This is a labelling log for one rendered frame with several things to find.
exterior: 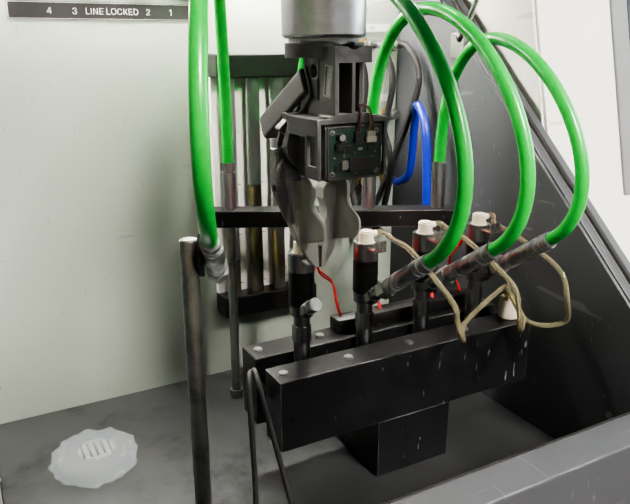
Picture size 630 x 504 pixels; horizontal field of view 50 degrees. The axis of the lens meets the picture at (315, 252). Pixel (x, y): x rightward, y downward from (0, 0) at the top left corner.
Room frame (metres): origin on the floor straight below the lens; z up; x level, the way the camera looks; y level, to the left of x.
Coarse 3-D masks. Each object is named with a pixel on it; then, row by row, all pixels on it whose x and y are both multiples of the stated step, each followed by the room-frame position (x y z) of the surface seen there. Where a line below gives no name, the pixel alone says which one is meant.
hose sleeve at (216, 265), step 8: (200, 240) 0.53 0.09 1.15; (200, 248) 0.53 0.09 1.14; (208, 248) 0.52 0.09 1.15; (216, 248) 0.52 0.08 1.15; (208, 256) 0.53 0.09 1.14; (216, 256) 0.54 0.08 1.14; (224, 256) 0.56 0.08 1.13; (208, 264) 0.55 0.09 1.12; (216, 264) 0.55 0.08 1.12; (224, 264) 0.57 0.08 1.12; (216, 272) 0.57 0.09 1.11; (224, 272) 0.58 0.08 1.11
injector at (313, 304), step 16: (288, 256) 0.67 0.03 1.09; (304, 256) 0.66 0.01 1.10; (288, 272) 0.67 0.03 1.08; (304, 272) 0.66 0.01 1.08; (288, 288) 0.67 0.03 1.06; (304, 288) 0.66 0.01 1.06; (304, 304) 0.66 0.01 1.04; (320, 304) 0.65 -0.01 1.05; (304, 320) 0.67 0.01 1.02; (304, 336) 0.67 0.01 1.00; (304, 352) 0.67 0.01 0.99
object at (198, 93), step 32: (192, 0) 0.51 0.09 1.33; (224, 0) 0.81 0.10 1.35; (192, 32) 0.50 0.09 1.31; (224, 32) 0.82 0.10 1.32; (192, 64) 0.49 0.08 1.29; (224, 64) 0.83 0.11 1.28; (192, 96) 0.48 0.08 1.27; (224, 96) 0.84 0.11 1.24; (192, 128) 0.47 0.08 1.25; (224, 128) 0.84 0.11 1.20; (192, 160) 0.47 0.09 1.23; (224, 160) 0.85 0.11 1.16
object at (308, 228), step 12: (300, 180) 0.63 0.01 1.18; (300, 192) 0.63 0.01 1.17; (312, 192) 0.61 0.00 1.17; (300, 204) 0.63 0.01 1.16; (312, 204) 0.61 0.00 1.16; (300, 216) 0.63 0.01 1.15; (312, 216) 0.61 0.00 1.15; (300, 228) 0.63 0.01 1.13; (312, 228) 0.61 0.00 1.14; (324, 228) 0.59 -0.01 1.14; (300, 240) 0.63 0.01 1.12; (312, 240) 0.61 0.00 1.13; (324, 240) 0.60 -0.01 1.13; (312, 252) 0.64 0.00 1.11; (312, 264) 0.64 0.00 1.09
